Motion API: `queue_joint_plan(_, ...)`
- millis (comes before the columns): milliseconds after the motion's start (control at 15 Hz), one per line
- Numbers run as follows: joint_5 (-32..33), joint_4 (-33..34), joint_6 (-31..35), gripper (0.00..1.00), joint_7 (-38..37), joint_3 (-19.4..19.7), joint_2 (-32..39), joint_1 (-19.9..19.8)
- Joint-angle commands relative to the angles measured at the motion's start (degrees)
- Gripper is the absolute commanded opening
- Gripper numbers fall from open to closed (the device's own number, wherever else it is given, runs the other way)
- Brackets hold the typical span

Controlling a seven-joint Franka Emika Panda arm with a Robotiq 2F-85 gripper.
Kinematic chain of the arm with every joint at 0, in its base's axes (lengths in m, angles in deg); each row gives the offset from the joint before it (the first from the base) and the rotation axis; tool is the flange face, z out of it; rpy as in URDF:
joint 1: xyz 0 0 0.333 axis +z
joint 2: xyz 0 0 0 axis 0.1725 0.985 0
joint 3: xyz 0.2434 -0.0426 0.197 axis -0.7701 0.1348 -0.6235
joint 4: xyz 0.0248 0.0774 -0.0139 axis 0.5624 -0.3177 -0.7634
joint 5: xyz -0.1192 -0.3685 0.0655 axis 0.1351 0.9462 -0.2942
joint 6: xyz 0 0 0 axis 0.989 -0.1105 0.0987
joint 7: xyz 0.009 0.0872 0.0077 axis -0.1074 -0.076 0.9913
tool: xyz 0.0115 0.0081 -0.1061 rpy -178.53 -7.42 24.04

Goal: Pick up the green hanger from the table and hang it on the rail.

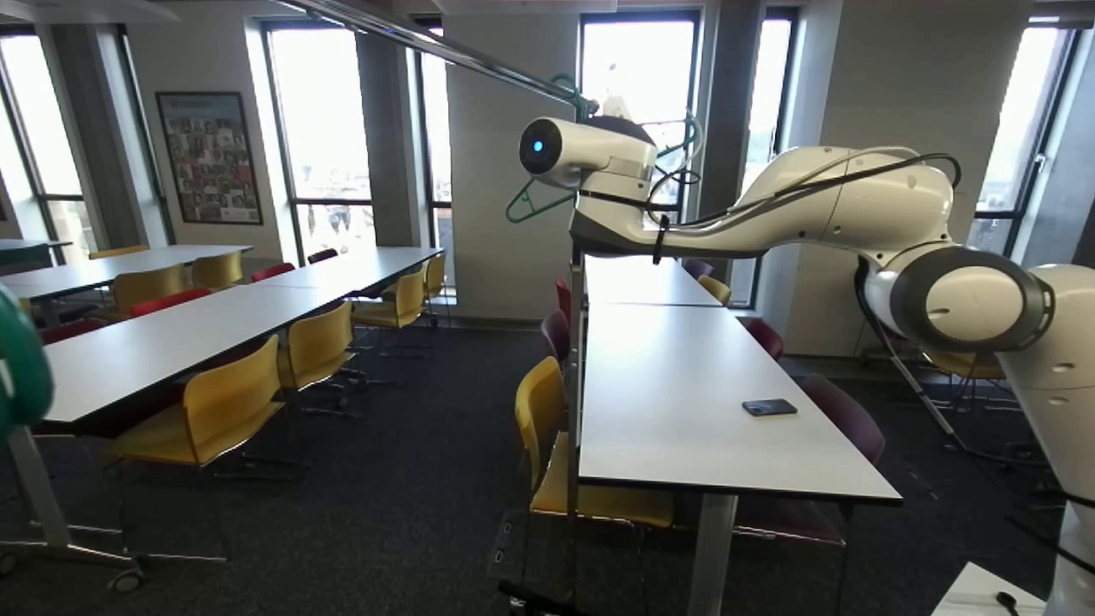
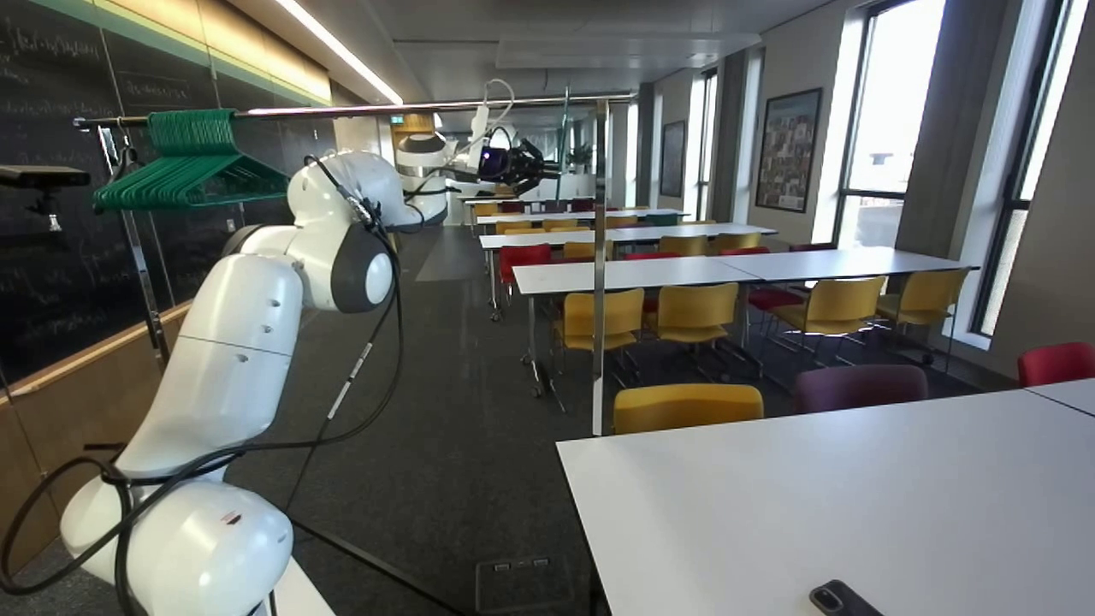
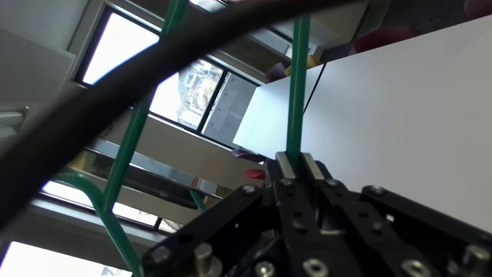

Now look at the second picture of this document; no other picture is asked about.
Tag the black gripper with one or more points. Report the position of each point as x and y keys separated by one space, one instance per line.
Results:
x=513 y=167

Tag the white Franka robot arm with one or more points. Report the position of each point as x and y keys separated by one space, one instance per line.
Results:
x=215 y=379

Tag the white robot base platform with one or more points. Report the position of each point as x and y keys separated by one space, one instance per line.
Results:
x=305 y=593

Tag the long white table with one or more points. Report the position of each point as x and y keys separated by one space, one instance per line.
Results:
x=637 y=236
x=741 y=273
x=570 y=217

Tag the yellow chair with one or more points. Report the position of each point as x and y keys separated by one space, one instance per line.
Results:
x=928 y=298
x=686 y=410
x=579 y=250
x=620 y=317
x=842 y=305
x=677 y=246
x=696 y=314
x=735 y=245

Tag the red chair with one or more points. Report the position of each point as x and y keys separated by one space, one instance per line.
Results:
x=526 y=258
x=774 y=298
x=1056 y=363

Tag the dark framed picture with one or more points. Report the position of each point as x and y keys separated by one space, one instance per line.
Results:
x=673 y=159

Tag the wooden door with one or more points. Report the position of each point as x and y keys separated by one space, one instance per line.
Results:
x=415 y=126

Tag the tall glass window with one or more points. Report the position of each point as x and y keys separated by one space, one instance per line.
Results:
x=1043 y=113
x=696 y=148
x=901 y=113

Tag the metal clothes rack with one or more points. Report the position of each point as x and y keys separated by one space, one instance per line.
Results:
x=342 y=111

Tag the ceiling light strip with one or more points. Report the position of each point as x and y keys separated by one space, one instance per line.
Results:
x=342 y=51

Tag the colourful framed picture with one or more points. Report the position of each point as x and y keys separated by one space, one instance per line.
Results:
x=787 y=156

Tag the bunch of green hangers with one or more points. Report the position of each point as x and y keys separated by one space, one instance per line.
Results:
x=188 y=177

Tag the maroon chair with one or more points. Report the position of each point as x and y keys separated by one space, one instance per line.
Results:
x=860 y=387

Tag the floor outlet hatch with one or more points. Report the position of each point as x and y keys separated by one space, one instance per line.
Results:
x=516 y=588

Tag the dark chalkboard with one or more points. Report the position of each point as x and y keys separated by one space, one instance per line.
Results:
x=55 y=91

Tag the black smartphone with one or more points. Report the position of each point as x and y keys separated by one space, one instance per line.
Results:
x=840 y=601

